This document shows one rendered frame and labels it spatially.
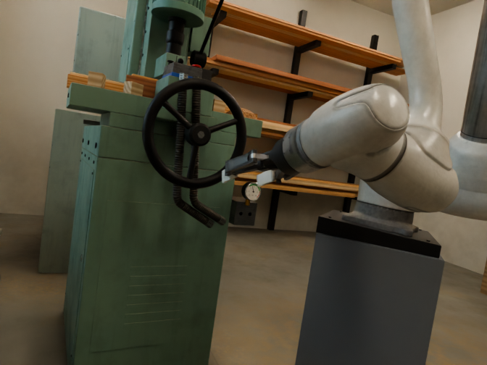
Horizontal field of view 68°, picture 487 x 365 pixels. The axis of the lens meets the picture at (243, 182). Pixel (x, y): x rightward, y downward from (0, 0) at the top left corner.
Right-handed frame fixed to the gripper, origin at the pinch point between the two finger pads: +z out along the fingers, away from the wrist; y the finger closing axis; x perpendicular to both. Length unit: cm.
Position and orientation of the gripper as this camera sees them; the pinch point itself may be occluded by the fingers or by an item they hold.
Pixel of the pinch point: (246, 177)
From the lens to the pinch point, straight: 85.0
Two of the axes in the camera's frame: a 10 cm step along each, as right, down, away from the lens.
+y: -8.7, -1.0, -4.8
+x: 0.2, 9.7, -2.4
